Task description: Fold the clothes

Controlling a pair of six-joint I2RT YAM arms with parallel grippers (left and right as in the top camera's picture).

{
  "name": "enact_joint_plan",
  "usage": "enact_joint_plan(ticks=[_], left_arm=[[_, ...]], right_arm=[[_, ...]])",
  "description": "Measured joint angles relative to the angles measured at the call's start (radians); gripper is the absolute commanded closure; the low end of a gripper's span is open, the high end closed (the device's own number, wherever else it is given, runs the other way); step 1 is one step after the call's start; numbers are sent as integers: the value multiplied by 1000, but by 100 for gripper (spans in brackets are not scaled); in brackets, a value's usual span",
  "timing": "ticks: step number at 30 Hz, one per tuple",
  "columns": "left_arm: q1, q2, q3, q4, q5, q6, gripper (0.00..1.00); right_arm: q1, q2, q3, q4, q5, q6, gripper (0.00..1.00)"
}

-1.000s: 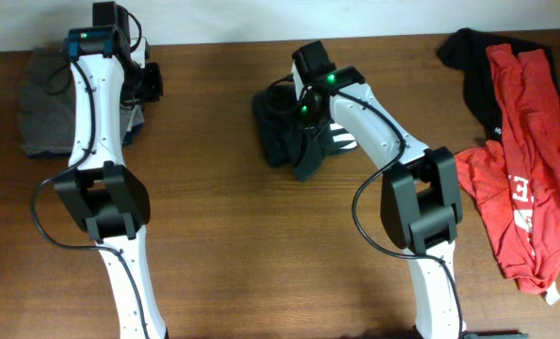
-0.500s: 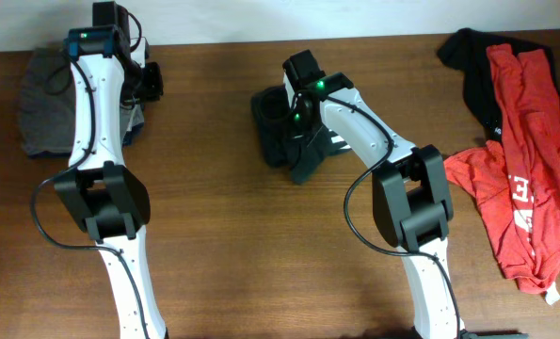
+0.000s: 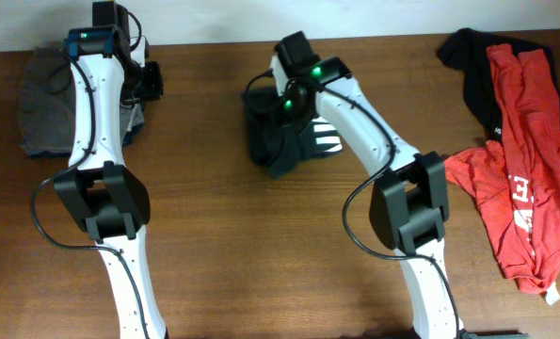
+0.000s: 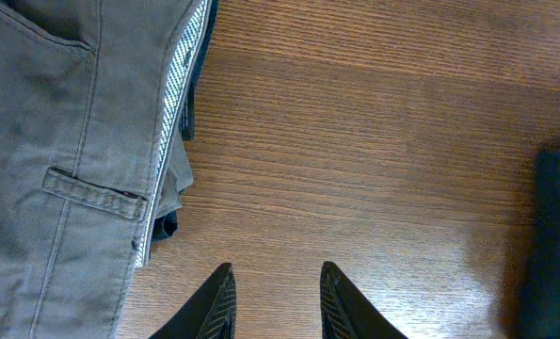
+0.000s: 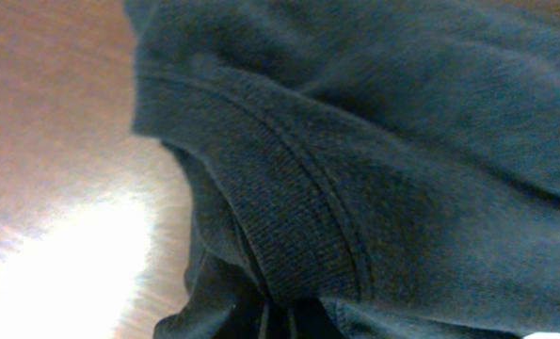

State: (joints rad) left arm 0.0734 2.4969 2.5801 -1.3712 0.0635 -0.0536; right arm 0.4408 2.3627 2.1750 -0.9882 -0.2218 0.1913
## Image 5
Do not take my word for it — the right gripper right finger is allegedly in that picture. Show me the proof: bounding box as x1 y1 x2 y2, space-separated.
287 299 344 339

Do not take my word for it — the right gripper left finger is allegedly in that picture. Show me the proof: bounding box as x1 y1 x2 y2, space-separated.
222 299 270 339

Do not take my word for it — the dark green t-shirt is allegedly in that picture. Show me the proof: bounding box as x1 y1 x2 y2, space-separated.
124 0 560 339

